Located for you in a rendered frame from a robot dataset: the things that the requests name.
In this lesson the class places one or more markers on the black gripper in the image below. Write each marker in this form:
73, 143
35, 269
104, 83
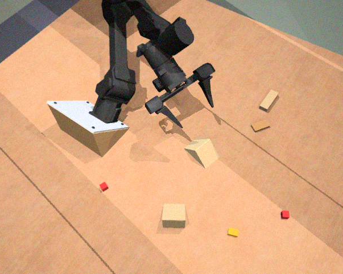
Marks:
170, 75

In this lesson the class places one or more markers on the small red block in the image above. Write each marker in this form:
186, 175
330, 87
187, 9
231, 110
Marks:
285, 214
104, 186

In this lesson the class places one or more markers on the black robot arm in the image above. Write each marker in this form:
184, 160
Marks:
166, 40

